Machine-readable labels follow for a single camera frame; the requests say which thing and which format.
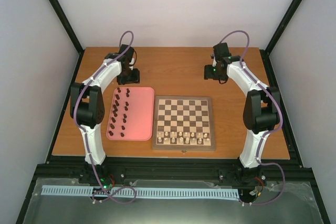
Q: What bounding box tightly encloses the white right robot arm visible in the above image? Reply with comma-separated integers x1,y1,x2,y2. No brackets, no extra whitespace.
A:
204,43,283,168

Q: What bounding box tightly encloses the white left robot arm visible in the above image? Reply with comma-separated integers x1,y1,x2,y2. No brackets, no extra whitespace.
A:
70,53,140,184

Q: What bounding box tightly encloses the wooden chess board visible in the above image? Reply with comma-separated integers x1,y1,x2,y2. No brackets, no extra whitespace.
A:
152,95,216,152

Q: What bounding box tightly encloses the pink plastic tray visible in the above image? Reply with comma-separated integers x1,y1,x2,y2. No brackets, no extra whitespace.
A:
106,87,154,141

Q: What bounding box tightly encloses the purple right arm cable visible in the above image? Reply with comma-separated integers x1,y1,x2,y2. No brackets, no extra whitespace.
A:
217,30,286,206

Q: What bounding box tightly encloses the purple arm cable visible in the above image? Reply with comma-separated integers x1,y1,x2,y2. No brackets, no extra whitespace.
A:
74,30,137,205
217,30,286,206

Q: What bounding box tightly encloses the black aluminium frame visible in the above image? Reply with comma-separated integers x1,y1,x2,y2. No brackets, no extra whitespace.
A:
16,0,330,223

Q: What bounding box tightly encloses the light blue cable duct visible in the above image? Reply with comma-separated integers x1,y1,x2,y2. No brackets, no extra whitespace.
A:
40,185,239,200

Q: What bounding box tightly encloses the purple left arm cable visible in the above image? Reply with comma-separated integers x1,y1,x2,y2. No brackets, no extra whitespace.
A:
74,30,137,205

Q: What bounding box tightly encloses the grey metal base plate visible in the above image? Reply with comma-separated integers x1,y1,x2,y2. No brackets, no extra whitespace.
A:
25,179,322,223

